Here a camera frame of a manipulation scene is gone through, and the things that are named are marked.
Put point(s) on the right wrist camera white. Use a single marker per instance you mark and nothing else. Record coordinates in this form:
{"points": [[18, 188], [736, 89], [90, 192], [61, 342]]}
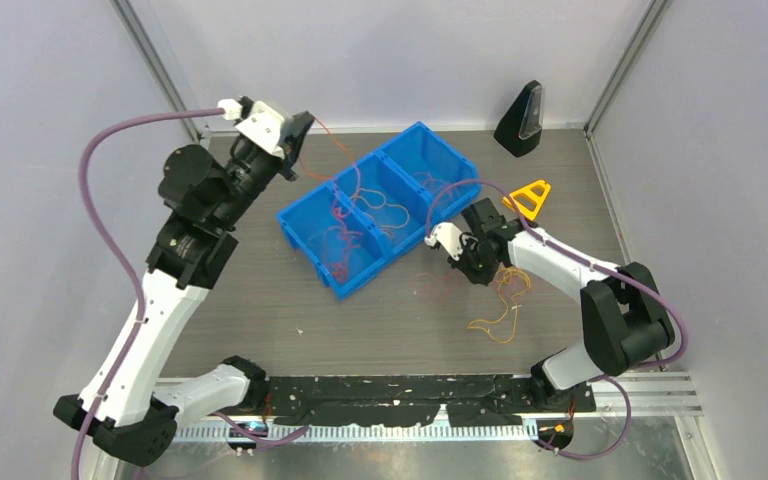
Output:
{"points": [[446, 235]]}

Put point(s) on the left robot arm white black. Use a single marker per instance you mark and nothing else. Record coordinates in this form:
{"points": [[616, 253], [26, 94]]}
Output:
{"points": [[122, 410]]}

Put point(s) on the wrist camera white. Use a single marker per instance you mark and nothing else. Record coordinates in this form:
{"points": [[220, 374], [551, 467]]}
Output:
{"points": [[252, 118], [446, 235]]}

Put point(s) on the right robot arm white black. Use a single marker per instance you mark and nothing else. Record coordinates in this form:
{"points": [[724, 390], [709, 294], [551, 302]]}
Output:
{"points": [[622, 323]]}

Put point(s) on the yellow triangular plastic piece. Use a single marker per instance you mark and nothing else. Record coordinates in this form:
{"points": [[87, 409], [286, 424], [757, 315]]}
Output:
{"points": [[529, 199]]}

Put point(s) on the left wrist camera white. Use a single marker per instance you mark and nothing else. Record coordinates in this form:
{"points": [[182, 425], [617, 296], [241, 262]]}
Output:
{"points": [[252, 118]]}

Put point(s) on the blue three-compartment plastic bin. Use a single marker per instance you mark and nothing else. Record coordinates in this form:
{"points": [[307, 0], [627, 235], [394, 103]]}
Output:
{"points": [[357, 223]]}

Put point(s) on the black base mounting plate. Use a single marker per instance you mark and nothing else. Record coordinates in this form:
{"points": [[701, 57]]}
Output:
{"points": [[409, 400]]}

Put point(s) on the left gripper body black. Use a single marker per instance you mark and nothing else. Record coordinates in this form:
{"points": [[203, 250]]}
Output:
{"points": [[284, 171]]}

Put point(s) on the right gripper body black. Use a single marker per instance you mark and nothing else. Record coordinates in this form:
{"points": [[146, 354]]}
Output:
{"points": [[475, 262]]}

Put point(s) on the black wedge-shaped stand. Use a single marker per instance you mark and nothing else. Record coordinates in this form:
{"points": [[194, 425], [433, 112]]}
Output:
{"points": [[519, 130]]}

